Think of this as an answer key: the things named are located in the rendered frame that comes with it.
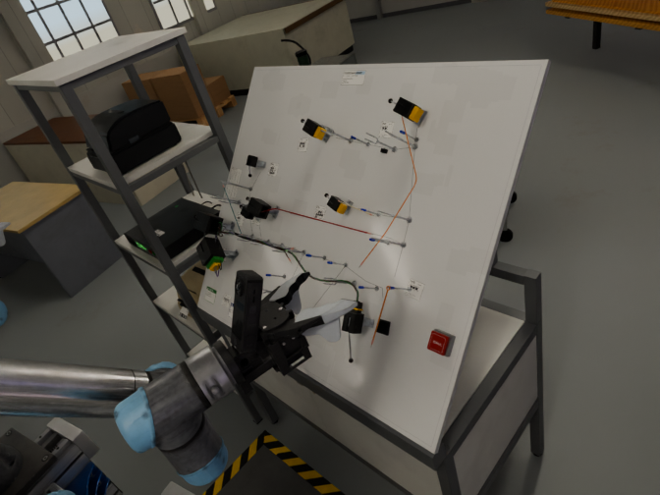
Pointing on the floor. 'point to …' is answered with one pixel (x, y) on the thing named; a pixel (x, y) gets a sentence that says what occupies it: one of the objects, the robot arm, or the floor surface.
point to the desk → (54, 233)
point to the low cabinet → (280, 52)
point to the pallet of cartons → (183, 93)
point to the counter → (69, 136)
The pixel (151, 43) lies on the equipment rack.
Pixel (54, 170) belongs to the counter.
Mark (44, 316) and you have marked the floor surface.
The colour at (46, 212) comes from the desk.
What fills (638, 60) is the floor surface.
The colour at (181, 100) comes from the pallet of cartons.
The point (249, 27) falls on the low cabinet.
